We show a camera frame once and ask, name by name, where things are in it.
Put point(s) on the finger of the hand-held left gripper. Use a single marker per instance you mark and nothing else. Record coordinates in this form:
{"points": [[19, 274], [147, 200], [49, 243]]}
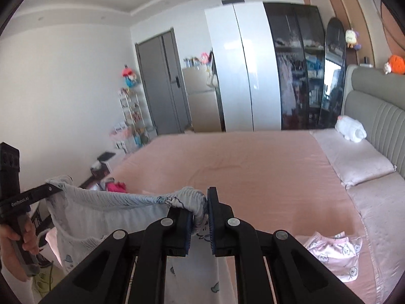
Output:
{"points": [[47, 191]]}

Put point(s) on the magenta garment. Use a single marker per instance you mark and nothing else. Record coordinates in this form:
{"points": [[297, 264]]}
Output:
{"points": [[117, 187]]}

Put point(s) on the pink printed pajama garment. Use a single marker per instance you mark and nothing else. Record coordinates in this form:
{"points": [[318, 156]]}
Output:
{"points": [[335, 253]]}

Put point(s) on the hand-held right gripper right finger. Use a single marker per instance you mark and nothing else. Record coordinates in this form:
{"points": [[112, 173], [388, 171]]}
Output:
{"points": [[211, 228]]}

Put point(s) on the pink bed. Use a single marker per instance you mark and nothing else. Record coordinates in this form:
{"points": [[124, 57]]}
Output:
{"points": [[237, 164]]}

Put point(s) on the white and purple plush toy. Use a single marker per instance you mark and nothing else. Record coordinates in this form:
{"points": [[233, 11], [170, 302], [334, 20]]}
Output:
{"points": [[351, 37]]}

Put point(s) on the small white plush toy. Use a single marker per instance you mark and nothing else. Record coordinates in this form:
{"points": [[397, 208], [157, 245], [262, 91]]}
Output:
{"points": [[388, 68]]}

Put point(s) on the yellow green slipper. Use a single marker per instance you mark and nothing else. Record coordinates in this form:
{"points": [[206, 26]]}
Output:
{"points": [[42, 283]]}

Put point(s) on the orange plush toy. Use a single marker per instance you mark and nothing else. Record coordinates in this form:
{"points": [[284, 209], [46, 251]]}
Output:
{"points": [[397, 62]]}

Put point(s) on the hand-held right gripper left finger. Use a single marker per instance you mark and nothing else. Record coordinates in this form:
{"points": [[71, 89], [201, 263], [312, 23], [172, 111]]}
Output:
{"points": [[190, 228]]}

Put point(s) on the white wardrobe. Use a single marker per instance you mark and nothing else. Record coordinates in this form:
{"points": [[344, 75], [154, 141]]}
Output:
{"points": [[240, 69]]}

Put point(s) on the pale pink pillow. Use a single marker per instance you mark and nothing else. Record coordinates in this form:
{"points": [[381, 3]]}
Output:
{"points": [[383, 215], [357, 161]]}

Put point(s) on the pink plush toy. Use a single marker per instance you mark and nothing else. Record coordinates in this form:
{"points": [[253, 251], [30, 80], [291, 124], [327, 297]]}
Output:
{"points": [[205, 57]]}

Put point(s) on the grey door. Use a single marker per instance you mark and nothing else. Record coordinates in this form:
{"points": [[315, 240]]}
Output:
{"points": [[161, 85]]}

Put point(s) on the light blue printed pajama shorts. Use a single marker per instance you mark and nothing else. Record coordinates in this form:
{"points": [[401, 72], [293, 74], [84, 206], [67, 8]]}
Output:
{"points": [[95, 215]]}

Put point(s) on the small dark jar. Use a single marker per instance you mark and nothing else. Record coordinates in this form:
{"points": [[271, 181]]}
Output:
{"points": [[366, 60]]}

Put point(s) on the person's left hand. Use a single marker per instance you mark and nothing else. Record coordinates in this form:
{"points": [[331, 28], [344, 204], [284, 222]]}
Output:
{"points": [[9, 253]]}

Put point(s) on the red and blue plush toy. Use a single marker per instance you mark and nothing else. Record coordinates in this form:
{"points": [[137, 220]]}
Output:
{"points": [[129, 74]]}

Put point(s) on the beige refrigerator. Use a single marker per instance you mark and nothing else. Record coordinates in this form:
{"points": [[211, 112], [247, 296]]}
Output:
{"points": [[201, 101]]}

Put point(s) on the arched standing mirror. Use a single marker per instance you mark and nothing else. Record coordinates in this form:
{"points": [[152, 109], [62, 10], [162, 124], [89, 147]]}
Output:
{"points": [[333, 69]]}

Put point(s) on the grey padded headboard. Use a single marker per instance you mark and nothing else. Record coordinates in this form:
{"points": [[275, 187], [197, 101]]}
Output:
{"points": [[376, 117]]}

